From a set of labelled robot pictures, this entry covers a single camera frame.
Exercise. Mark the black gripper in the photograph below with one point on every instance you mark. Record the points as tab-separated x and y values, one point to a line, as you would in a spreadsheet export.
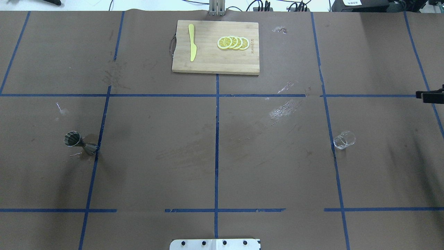
431	96

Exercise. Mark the clear glass measuring cup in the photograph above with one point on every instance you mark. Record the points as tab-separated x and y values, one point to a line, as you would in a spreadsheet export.
344	140

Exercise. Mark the steel double jigger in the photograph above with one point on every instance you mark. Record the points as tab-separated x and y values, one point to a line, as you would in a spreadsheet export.
74	139

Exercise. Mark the lemon slice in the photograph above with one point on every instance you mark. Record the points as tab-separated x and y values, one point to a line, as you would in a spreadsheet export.
234	42
224	42
245	43
239	44

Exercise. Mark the bamboo cutting board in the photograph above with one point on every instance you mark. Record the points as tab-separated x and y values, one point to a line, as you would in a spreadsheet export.
211	59

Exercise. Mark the yellow plastic knife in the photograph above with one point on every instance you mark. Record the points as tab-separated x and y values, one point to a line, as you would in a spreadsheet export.
193	46

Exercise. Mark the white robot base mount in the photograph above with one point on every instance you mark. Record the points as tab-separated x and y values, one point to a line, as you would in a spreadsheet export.
215	244

